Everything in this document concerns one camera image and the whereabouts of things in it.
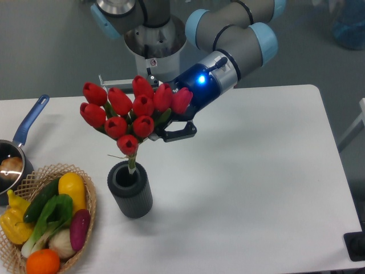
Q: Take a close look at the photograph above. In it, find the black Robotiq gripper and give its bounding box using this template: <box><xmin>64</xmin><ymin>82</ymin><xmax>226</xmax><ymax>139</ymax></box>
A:
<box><xmin>146</xmin><ymin>63</ymin><xmax>221</xmax><ymax>142</ymax></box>

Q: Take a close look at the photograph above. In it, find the red tulip bouquet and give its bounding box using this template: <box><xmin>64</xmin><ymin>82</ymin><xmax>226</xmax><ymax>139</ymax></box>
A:
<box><xmin>80</xmin><ymin>75</ymin><xmax>193</xmax><ymax>175</ymax></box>

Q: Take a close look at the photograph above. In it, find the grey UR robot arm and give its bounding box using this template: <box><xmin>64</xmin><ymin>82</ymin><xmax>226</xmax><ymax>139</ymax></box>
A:
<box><xmin>91</xmin><ymin>1</ymin><xmax>286</xmax><ymax>142</ymax></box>

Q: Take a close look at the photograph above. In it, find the dark grey ribbed vase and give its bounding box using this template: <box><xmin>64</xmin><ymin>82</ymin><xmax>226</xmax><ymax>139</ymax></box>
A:
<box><xmin>107</xmin><ymin>161</ymin><xmax>153</xmax><ymax>219</ymax></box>

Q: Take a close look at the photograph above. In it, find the purple sweet potato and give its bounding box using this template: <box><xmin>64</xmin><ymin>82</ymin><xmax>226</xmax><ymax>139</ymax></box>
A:
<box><xmin>70</xmin><ymin>209</ymin><xmax>91</xmax><ymax>251</ymax></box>

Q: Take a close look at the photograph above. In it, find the green cucumber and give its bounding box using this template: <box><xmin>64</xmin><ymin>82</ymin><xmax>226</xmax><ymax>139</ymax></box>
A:
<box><xmin>23</xmin><ymin>178</ymin><xmax>60</xmax><ymax>223</ymax></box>

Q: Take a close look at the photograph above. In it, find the green bok choy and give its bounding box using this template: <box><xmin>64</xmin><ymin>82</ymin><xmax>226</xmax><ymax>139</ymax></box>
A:
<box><xmin>21</xmin><ymin>194</ymin><xmax>73</xmax><ymax>258</ymax></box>

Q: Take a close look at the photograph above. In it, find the brown bread roll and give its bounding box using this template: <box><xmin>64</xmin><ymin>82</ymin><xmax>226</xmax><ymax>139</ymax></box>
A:
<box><xmin>1</xmin><ymin>157</ymin><xmax>23</xmax><ymax>181</ymax></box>

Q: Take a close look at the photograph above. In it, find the white garlic bulb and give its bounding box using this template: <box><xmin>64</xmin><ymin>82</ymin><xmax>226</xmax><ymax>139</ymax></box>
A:
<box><xmin>48</xmin><ymin>228</ymin><xmax>76</xmax><ymax>259</ymax></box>

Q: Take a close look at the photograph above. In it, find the white furniture leg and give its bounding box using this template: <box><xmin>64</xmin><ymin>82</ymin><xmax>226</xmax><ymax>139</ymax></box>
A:
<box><xmin>337</xmin><ymin>98</ymin><xmax>364</xmax><ymax>153</ymax></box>

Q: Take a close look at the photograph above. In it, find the blue plastic bag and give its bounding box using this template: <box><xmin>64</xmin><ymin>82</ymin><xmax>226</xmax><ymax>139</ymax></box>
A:
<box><xmin>331</xmin><ymin>1</ymin><xmax>364</xmax><ymax>50</ymax></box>

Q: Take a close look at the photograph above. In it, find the yellow bell pepper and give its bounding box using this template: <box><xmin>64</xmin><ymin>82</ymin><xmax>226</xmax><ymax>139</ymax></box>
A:
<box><xmin>1</xmin><ymin>190</ymin><xmax>34</xmax><ymax>245</ymax></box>

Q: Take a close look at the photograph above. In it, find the orange tangerine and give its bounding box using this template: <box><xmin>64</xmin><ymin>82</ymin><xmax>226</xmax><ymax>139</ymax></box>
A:
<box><xmin>26</xmin><ymin>249</ymin><xmax>60</xmax><ymax>274</ymax></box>

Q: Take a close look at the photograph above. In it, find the black device at table edge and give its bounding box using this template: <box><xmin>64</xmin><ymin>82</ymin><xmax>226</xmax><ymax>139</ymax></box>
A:
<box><xmin>343</xmin><ymin>232</ymin><xmax>364</xmax><ymax>261</ymax></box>

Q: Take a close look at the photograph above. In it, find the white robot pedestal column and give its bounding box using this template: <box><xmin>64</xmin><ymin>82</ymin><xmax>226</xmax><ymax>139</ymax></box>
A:
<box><xmin>135</xmin><ymin>53</ymin><xmax>180</xmax><ymax>82</ymax></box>

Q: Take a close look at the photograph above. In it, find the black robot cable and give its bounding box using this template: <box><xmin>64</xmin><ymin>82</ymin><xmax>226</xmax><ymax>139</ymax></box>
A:
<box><xmin>144</xmin><ymin>44</ymin><xmax>155</xmax><ymax>78</ymax></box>

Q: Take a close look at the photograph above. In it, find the white metal base frame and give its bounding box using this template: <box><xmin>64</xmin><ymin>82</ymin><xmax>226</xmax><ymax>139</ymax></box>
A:
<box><xmin>98</xmin><ymin>74</ymin><xmax>133</xmax><ymax>94</ymax></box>

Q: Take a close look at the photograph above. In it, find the blue handled saucepan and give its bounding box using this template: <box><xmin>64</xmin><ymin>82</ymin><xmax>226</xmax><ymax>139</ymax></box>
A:
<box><xmin>1</xmin><ymin>95</ymin><xmax>50</xmax><ymax>206</ymax></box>

